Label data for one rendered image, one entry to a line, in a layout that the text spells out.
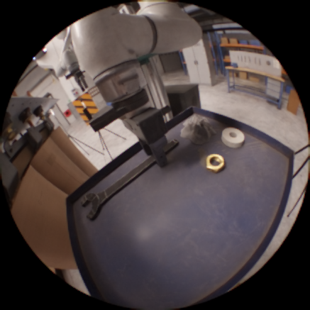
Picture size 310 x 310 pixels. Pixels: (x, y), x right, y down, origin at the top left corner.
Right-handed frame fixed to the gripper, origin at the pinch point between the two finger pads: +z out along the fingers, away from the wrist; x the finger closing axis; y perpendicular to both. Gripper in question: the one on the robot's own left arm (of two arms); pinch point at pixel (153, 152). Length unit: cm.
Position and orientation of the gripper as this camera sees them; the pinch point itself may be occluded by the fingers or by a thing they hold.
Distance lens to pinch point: 30.1
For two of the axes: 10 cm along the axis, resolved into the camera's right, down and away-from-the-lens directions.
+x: -5.5, -4.6, 6.9
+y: 7.8, -5.9, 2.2
